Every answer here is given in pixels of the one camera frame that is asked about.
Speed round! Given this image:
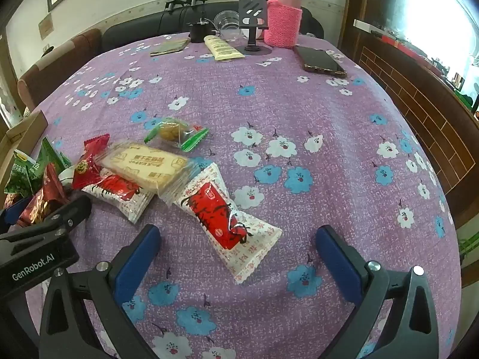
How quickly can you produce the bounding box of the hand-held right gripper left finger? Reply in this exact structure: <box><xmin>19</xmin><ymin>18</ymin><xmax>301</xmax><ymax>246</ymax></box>
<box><xmin>39</xmin><ymin>224</ymin><xmax>161</xmax><ymax>359</ymax></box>

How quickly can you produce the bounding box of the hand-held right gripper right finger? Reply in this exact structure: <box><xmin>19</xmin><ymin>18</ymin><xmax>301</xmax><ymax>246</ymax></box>
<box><xmin>315</xmin><ymin>225</ymin><xmax>440</xmax><ymax>359</ymax></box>

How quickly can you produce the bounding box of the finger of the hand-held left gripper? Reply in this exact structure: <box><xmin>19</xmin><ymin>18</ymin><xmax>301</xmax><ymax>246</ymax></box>
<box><xmin>37</xmin><ymin>195</ymin><xmax>92</xmax><ymax>236</ymax></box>
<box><xmin>0</xmin><ymin>197</ymin><xmax>34</xmax><ymax>234</ymax></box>

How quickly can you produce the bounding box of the dark red snack packet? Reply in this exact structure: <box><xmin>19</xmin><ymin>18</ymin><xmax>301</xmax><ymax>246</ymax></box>
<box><xmin>17</xmin><ymin>164</ymin><xmax>70</xmax><ymax>227</ymax></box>

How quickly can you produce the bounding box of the green snack packet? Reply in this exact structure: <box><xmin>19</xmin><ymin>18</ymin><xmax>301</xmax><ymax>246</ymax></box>
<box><xmin>4</xmin><ymin>149</ymin><xmax>43</xmax><ymax>197</ymax></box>
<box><xmin>37</xmin><ymin>136</ymin><xmax>72</xmax><ymax>182</ymax></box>

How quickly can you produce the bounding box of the white and red snack packet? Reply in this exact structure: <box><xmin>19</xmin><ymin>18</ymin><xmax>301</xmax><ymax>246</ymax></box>
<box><xmin>175</xmin><ymin>164</ymin><xmax>283</xmax><ymax>285</ymax></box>
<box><xmin>80</xmin><ymin>168</ymin><xmax>156</xmax><ymax>225</ymax></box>

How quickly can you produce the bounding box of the cardboard box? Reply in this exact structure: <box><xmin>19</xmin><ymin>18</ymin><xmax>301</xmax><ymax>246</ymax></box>
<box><xmin>0</xmin><ymin>110</ymin><xmax>49</xmax><ymax>167</ymax></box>

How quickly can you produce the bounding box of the clear-wrapped biscuit packet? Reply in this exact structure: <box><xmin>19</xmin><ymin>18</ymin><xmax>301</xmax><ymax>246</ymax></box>
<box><xmin>99</xmin><ymin>140</ymin><xmax>196</xmax><ymax>207</ymax></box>

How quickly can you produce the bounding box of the green-wrapped cookie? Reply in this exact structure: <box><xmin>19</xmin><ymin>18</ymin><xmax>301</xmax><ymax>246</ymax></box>
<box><xmin>144</xmin><ymin>117</ymin><xmax>209</xmax><ymax>153</ymax></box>

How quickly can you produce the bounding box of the purple floral tablecloth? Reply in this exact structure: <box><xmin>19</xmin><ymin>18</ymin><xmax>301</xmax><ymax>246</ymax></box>
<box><xmin>0</xmin><ymin>32</ymin><xmax>465</xmax><ymax>359</ymax></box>

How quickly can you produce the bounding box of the brown chair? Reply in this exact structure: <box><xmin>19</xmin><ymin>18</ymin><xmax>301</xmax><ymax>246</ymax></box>
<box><xmin>17</xmin><ymin>28</ymin><xmax>102</xmax><ymax>109</ymax></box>

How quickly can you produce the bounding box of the olive flat pouch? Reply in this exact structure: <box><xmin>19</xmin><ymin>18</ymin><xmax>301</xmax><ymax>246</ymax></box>
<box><xmin>150</xmin><ymin>38</ymin><xmax>190</xmax><ymax>57</ymax></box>

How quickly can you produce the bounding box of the wooden cabinet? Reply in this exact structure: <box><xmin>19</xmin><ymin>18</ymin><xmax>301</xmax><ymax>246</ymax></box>
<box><xmin>352</xmin><ymin>19</ymin><xmax>479</xmax><ymax>210</ymax></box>

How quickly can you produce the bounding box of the black sofa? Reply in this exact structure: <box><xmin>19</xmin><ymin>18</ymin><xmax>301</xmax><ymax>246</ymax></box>
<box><xmin>102</xmin><ymin>2</ymin><xmax>324</xmax><ymax>51</ymax></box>

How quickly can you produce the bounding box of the black smartphone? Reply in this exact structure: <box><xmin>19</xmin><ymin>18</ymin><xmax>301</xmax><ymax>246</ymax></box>
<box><xmin>292</xmin><ymin>45</ymin><xmax>347</xmax><ymax>79</ymax></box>

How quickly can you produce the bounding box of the black cup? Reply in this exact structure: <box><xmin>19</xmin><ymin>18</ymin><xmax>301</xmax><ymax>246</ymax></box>
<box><xmin>188</xmin><ymin>18</ymin><xmax>211</xmax><ymax>43</ymax></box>

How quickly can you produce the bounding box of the cream tube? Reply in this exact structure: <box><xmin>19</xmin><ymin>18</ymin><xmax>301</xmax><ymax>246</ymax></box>
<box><xmin>204</xmin><ymin>35</ymin><xmax>245</xmax><ymax>62</ymax></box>

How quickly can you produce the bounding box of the clear plastic cup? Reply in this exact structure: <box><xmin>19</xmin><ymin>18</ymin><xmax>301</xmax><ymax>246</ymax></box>
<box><xmin>214</xmin><ymin>10</ymin><xmax>242</xmax><ymax>41</ymax></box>

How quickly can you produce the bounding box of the pink knit-sleeved bottle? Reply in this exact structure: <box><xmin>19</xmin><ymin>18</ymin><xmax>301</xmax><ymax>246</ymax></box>
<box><xmin>264</xmin><ymin>0</ymin><xmax>303</xmax><ymax>48</ymax></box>

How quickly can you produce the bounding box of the black phone stand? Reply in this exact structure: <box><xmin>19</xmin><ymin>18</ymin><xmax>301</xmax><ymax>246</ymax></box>
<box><xmin>238</xmin><ymin>0</ymin><xmax>273</xmax><ymax>56</ymax></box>

